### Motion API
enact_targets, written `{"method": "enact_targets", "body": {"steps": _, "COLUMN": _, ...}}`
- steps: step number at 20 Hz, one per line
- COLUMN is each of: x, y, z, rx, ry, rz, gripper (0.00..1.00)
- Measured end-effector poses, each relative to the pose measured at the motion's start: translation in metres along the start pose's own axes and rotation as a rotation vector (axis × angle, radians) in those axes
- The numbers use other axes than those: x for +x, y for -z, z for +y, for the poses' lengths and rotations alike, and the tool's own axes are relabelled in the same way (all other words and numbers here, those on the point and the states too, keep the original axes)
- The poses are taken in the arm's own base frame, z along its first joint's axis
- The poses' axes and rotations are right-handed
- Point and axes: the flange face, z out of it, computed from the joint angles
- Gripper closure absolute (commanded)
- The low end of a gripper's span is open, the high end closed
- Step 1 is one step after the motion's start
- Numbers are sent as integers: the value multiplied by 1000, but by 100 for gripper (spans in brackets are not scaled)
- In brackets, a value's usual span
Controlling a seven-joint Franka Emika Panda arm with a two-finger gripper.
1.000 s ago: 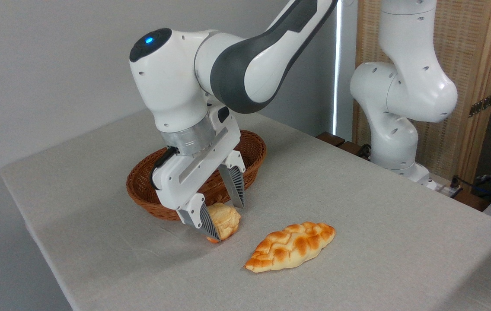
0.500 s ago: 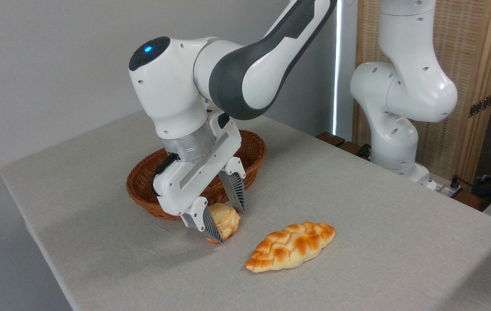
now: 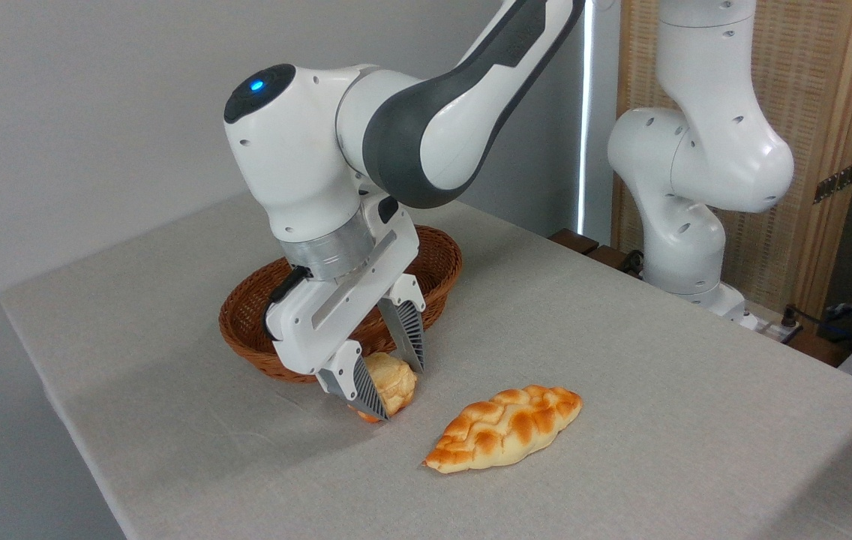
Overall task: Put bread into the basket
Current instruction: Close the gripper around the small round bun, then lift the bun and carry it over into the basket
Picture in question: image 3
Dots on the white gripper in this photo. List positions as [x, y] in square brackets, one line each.
[321, 322]

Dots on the round golden bread roll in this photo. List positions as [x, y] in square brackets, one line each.
[400, 382]

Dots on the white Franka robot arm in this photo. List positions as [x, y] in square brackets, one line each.
[298, 150]

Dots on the brown oval wicker basket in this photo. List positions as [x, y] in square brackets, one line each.
[246, 330]

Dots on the long braided bread loaf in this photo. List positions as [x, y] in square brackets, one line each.
[505, 429]

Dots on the dark brown wooden block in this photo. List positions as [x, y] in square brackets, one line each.
[613, 259]
[574, 241]

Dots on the grey tablecloth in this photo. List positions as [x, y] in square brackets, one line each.
[621, 375]

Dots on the dark metal screen hinge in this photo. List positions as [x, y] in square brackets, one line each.
[837, 182]

